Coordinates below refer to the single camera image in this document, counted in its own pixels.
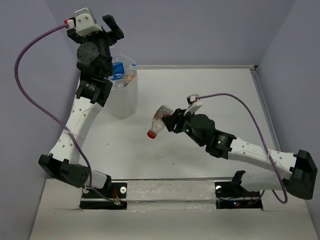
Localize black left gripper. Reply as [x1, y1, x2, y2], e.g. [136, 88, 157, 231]
[68, 15, 124, 77]

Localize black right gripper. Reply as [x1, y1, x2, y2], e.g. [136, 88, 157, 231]
[162, 106, 205, 148]

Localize red cap tea bottle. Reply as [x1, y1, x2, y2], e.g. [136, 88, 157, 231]
[147, 105, 174, 139]

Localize blue label water bottle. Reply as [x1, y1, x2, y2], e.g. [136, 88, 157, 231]
[111, 57, 125, 84]

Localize clear crushed bottle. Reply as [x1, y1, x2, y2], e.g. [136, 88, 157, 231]
[125, 63, 137, 76]

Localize orange juice bottle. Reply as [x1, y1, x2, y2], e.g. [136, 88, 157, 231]
[124, 70, 137, 87]

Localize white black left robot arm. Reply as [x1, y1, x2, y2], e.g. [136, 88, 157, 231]
[38, 8, 124, 198]

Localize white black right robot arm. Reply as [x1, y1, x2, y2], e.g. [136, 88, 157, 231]
[161, 108, 318, 200]

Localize white octagonal plastic bin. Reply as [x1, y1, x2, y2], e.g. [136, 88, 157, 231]
[105, 54, 138, 119]

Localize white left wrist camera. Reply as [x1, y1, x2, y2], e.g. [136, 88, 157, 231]
[64, 7, 103, 37]

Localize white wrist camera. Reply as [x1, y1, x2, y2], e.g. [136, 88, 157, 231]
[184, 94, 203, 116]
[64, 7, 103, 37]

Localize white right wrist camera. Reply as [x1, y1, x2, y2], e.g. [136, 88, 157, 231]
[184, 94, 203, 116]

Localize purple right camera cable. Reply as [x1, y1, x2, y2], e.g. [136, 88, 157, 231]
[198, 92, 288, 205]

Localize purple camera cable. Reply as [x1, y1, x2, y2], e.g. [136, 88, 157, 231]
[14, 23, 123, 207]
[198, 92, 288, 205]

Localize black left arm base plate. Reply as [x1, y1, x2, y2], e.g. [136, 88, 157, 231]
[79, 181, 128, 210]

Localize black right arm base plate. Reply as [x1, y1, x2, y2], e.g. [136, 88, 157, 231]
[214, 170, 263, 210]

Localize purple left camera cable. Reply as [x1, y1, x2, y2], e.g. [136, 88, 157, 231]
[14, 23, 123, 207]

